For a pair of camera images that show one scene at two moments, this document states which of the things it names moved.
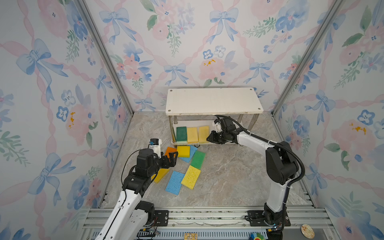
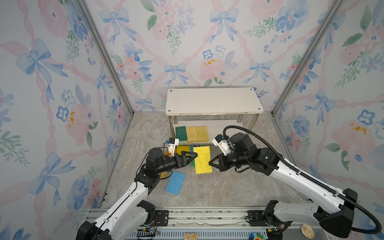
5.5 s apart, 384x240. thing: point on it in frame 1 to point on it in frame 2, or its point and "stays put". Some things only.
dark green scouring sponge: (181, 133) stays put
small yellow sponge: (183, 151) stays put
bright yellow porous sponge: (191, 177) to (202, 160)
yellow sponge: (192, 135) stays put
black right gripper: (212, 135) to (221, 164)
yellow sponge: (203, 134) stays put
